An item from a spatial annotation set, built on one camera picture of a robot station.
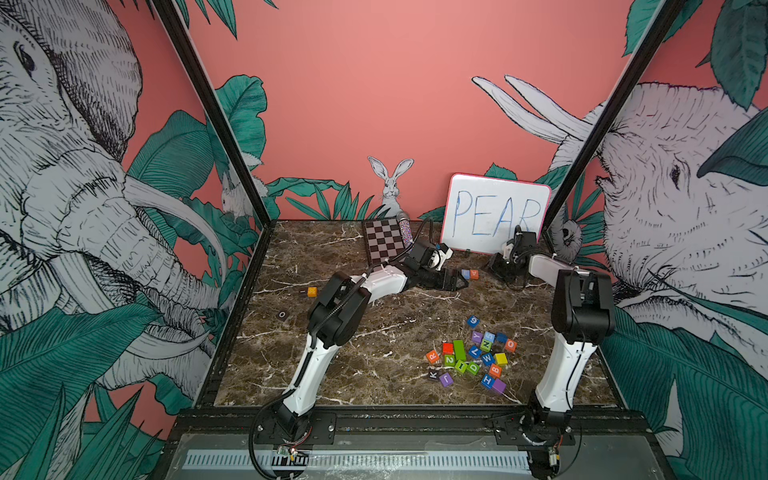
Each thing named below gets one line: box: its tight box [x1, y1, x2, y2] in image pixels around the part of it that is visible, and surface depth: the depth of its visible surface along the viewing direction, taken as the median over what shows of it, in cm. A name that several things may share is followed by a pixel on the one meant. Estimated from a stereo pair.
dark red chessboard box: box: [362, 218, 405, 267], surface depth 116 cm
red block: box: [441, 342, 455, 355], surface depth 90 cm
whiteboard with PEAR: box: [441, 173, 552, 255], surface depth 106 cm
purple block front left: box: [439, 372, 454, 388], surface depth 83 cm
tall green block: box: [453, 340, 467, 361], surface depth 90 cm
